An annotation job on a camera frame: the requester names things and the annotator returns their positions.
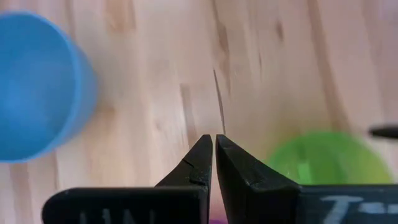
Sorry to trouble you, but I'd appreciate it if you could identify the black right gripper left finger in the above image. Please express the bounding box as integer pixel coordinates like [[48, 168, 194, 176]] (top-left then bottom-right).
[[42, 134, 213, 224]]

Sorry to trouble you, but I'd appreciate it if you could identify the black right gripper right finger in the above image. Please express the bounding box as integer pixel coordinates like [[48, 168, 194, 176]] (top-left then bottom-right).
[[216, 134, 398, 224]]

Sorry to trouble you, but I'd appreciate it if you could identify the large green plastic bowl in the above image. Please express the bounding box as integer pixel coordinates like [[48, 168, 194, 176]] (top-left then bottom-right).
[[266, 130, 394, 187]]

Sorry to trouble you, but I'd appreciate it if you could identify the large blue plastic bowl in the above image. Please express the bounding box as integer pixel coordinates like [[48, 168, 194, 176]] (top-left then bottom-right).
[[0, 11, 99, 164]]

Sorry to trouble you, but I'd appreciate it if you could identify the thin black rod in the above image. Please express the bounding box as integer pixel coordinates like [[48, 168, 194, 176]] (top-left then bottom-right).
[[368, 125, 398, 140]]

